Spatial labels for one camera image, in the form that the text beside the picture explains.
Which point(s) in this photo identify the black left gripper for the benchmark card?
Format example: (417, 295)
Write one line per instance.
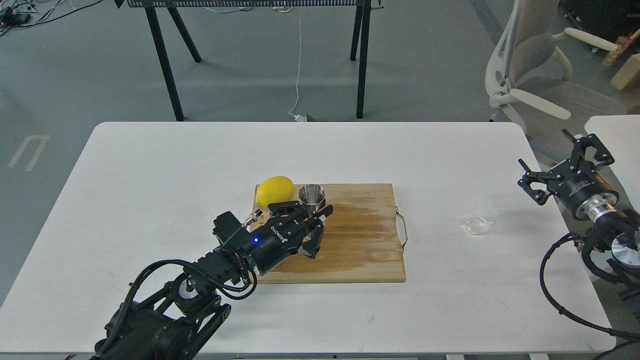
(288, 231)

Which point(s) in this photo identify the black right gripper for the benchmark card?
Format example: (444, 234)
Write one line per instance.
(582, 187)

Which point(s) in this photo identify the steel double jigger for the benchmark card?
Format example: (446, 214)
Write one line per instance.
(313, 196)

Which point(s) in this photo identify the small clear glass beaker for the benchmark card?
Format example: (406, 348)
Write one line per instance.
(482, 217)

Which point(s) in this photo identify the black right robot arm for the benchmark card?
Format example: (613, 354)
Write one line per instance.
(610, 248)

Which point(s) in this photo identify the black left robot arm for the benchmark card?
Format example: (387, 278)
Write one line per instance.
(175, 322)

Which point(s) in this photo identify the yellow lemon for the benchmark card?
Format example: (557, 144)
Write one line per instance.
(274, 190)

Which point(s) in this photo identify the white side table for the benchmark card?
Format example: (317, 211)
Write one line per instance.
(621, 135)

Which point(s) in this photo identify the white grey office chair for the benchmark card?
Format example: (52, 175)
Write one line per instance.
(528, 78)

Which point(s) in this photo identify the cardboard box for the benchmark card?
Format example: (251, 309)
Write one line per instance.
(628, 76)

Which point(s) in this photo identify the black trestle table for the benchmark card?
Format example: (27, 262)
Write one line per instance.
(246, 47)

